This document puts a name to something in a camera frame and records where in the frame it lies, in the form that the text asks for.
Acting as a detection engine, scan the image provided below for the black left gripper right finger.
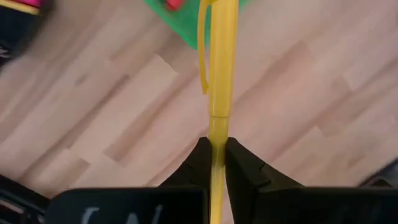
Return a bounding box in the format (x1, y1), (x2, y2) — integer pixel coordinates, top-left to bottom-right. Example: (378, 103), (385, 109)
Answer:
(224, 136), (398, 224)

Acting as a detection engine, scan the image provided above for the green plastic basket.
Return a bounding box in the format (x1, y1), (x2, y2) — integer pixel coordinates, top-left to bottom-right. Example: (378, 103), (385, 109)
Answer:
(143, 0), (251, 50)

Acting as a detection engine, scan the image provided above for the black plastic basket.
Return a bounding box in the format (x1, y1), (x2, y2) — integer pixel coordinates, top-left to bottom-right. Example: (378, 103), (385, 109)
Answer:
(0, 0), (53, 65)

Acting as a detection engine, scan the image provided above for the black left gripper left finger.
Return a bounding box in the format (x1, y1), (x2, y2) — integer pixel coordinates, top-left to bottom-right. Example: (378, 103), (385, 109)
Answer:
(45, 136), (213, 224)

